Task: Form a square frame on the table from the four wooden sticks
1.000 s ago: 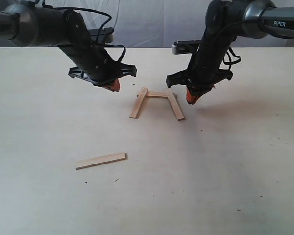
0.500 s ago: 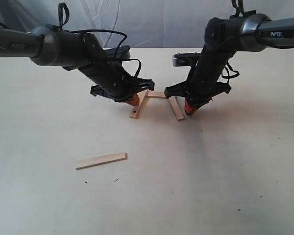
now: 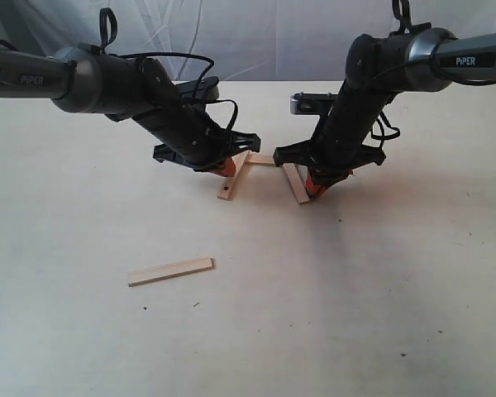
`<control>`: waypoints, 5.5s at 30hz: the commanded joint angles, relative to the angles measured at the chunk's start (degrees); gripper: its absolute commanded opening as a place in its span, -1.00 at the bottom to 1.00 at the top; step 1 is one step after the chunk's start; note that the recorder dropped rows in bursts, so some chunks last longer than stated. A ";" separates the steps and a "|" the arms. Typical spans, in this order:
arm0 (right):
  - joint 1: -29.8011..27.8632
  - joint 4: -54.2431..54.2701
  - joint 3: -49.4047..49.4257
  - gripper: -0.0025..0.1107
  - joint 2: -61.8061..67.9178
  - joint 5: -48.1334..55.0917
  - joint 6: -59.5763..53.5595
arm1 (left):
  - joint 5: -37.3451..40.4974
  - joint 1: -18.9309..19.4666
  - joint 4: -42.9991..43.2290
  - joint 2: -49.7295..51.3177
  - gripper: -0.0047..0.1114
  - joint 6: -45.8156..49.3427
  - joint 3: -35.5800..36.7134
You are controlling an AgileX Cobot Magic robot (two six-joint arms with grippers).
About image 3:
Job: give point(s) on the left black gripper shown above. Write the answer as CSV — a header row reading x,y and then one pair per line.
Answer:
x,y
190,137

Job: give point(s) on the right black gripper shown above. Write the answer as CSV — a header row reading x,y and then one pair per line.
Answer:
x,y
337,144

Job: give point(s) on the wooden stick with hole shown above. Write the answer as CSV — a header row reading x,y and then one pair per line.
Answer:
x,y
226,192

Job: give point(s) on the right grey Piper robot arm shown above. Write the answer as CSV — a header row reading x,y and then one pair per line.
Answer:
x,y
425,61

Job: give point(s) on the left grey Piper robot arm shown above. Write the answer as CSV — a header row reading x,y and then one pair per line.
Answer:
x,y
83,79

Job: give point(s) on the white backdrop cloth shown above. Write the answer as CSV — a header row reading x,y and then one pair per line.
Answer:
x,y
247,40

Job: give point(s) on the right wrist camera, silver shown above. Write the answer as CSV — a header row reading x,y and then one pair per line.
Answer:
x,y
312,103

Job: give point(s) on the wrist camera, silver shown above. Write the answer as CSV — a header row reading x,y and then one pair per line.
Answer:
x,y
206,89
312,103

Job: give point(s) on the left wrist camera, silver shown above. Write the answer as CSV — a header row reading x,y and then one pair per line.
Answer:
x,y
206,89

